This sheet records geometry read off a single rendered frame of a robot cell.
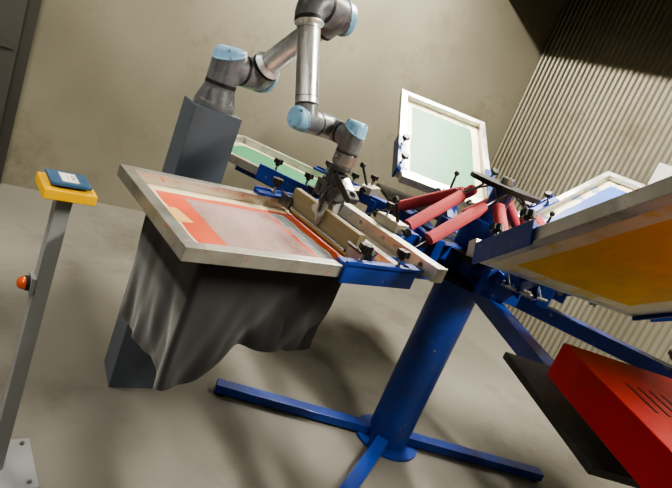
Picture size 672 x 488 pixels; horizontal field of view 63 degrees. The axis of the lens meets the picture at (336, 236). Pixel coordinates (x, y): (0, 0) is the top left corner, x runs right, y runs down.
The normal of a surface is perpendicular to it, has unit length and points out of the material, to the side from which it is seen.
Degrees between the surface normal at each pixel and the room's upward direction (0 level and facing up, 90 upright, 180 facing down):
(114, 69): 90
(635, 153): 90
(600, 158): 90
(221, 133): 90
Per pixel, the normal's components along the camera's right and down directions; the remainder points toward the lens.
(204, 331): 0.50, 0.50
